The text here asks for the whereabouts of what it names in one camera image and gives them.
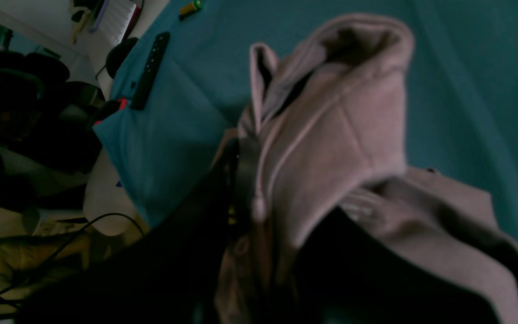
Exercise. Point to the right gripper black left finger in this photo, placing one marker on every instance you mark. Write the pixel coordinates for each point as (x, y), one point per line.
(170, 276)

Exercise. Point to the pink T-shirt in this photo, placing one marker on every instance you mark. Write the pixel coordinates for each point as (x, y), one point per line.
(329, 123)

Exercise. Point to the orange black clamp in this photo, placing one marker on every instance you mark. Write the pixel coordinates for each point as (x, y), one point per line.
(108, 109)

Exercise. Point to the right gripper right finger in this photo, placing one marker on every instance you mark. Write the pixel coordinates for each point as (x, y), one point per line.
(344, 276)

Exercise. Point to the black remote control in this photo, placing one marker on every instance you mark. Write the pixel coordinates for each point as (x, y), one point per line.
(151, 69)

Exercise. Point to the blue table cloth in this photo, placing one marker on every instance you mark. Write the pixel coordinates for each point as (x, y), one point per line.
(462, 92)

